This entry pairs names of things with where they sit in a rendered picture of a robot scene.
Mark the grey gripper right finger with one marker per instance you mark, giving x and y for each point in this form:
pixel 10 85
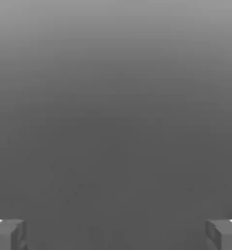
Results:
pixel 226 235

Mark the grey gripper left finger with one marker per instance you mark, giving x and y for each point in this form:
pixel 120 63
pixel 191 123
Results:
pixel 4 235

